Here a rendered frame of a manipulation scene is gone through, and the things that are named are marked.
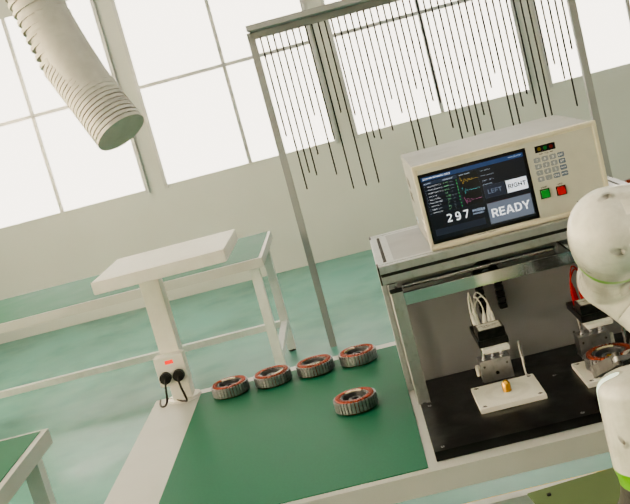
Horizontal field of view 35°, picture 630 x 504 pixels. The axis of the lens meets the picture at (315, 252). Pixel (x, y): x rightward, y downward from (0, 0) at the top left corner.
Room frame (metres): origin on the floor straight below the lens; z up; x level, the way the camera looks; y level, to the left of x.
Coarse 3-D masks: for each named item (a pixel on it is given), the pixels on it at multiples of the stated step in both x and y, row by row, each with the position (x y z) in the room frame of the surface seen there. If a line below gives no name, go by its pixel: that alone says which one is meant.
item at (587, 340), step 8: (576, 336) 2.30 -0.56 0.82; (584, 336) 2.28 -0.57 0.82; (592, 336) 2.28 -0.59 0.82; (600, 336) 2.28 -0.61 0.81; (608, 336) 2.28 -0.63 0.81; (576, 344) 2.32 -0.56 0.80; (584, 344) 2.28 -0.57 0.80; (592, 344) 2.28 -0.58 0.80; (600, 344) 2.28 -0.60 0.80; (584, 352) 2.28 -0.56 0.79
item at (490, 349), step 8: (496, 320) 2.27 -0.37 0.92; (472, 328) 2.34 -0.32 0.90; (480, 328) 2.24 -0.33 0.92; (488, 328) 2.23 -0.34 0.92; (496, 328) 2.22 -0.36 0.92; (504, 328) 2.22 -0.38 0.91; (480, 336) 2.22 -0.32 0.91; (488, 336) 2.22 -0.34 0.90; (496, 336) 2.22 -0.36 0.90; (504, 336) 2.22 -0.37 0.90; (480, 344) 2.22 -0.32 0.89; (488, 344) 2.22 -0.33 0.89; (496, 344) 2.22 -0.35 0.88; (504, 344) 2.21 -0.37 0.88; (480, 352) 2.32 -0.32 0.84; (488, 352) 2.20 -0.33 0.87
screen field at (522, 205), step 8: (504, 200) 2.30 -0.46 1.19; (512, 200) 2.30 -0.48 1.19; (520, 200) 2.30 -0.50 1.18; (528, 200) 2.29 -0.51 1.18; (488, 208) 2.30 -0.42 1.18; (496, 208) 2.30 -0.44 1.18; (504, 208) 2.30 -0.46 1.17; (512, 208) 2.30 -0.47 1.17; (520, 208) 2.30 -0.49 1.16; (528, 208) 2.29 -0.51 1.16; (496, 216) 2.30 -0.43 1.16; (504, 216) 2.30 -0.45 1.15; (512, 216) 2.30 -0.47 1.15; (520, 216) 2.30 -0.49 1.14
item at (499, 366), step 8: (496, 352) 2.34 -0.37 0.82; (504, 352) 2.32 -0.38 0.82; (480, 360) 2.31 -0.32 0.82; (488, 360) 2.30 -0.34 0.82; (496, 360) 2.29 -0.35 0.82; (504, 360) 2.29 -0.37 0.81; (480, 368) 2.30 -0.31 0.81; (488, 368) 2.30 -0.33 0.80; (496, 368) 2.29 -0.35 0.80; (504, 368) 2.29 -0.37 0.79; (512, 368) 2.29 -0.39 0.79; (488, 376) 2.30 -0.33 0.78; (496, 376) 2.29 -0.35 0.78; (504, 376) 2.29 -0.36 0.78
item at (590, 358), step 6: (594, 348) 2.20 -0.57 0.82; (600, 348) 2.19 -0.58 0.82; (606, 348) 2.19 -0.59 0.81; (612, 348) 2.19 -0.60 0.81; (618, 348) 2.17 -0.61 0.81; (624, 348) 2.15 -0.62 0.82; (588, 354) 2.17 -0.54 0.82; (594, 354) 2.17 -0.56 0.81; (600, 354) 2.19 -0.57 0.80; (606, 354) 2.17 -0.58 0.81; (588, 360) 2.14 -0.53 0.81; (594, 360) 2.13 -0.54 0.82; (600, 360) 2.12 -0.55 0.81; (588, 366) 2.15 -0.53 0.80
